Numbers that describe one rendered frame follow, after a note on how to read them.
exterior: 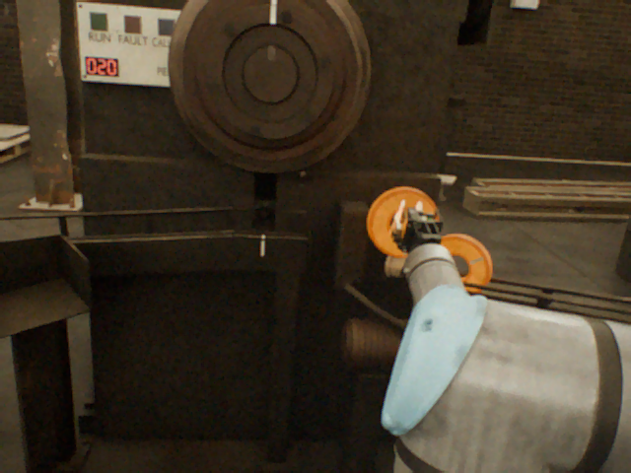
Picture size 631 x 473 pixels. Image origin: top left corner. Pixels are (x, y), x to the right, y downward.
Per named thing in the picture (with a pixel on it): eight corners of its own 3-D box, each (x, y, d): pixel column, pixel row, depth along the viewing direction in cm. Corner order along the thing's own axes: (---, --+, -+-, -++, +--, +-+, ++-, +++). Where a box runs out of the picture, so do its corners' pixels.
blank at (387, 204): (366, 189, 118) (369, 192, 115) (435, 184, 119) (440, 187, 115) (368, 255, 122) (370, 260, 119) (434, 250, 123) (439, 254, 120)
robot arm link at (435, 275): (416, 348, 89) (426, 303, 84) (402, 299, 100) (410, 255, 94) (471, 348, 90) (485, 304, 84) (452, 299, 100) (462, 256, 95)
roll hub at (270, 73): (207, 132, 124) (208, 1, 115) (326, 140, 127) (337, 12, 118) (204, 136, 119) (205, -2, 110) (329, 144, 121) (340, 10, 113)
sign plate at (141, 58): (84, 79, 136) (79, 2, 131) (188, 88, 139) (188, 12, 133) (81, 80, 134) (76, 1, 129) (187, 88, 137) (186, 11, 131)
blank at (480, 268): (445, 303, 134) (441, 307, 132) (417, 247, 135) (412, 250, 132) (503, 283, 126) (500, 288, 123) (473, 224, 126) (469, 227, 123)
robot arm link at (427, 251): (451, 297, 100) (399, 294, 99) (444, 280, 104) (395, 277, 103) (462, 258, 95) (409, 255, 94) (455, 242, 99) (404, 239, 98)
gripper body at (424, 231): (437, 206, 108) (453, 240, 98) (427, 240, 113) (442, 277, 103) (399, 204, 107) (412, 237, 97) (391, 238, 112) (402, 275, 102)
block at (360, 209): (329, 279, 153) (336, 198, 146) (357, 280, 154) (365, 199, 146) (333, 295, 143) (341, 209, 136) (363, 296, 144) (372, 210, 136)
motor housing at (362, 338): (326, 472, 158) (343, 307, 141) (399, 473, 160) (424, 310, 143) (331, 507, 146) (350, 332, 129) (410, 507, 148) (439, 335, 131)
